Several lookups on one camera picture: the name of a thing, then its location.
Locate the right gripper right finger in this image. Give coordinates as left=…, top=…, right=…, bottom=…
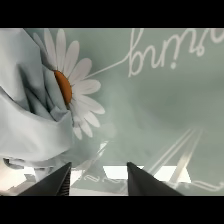
left=126, top=161, right=184, bottom=197

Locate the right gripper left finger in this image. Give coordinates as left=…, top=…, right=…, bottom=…
left=19, top=161, right=73, bottom=197

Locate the pale grey shirt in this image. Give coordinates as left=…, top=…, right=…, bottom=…
left=0, top=27, right=77, bottom=175

